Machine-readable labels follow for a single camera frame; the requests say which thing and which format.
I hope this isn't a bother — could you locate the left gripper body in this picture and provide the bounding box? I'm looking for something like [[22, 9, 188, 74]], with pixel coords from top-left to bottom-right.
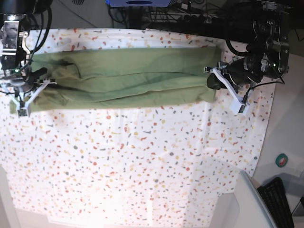
[[216, 58, 263, 92]]

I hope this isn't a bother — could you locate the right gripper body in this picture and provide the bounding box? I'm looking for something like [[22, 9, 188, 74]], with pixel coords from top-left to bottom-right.
[[4, 71, 40, 95]]

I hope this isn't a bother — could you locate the green t-shirt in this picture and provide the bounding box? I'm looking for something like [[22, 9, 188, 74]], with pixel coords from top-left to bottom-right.
[[9, 47, 223, 114]]

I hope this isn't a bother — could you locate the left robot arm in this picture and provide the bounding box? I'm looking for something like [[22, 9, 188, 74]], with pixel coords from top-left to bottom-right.
[[217, 0, 291, 91]]

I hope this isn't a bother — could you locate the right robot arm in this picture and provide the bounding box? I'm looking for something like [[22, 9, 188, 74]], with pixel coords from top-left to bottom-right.
[[0, 0, 52, 96]]

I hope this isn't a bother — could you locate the green tape roll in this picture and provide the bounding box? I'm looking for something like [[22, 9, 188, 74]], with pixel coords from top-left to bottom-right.
[[275, 153, 288, 168]]

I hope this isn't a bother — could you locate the black keyboard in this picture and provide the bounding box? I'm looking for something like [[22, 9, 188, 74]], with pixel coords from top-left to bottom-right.
[[257, 177, 295, 228]]

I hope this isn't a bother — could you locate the terrazzo patterned tablecloth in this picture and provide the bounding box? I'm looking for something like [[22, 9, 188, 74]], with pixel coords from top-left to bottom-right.
[[0, 28, 281, 226]]

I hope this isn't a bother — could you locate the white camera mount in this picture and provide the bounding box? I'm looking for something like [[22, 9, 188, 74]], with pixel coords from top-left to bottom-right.
[[0, 79, 57, 117], [204, 67, 250, 115]]

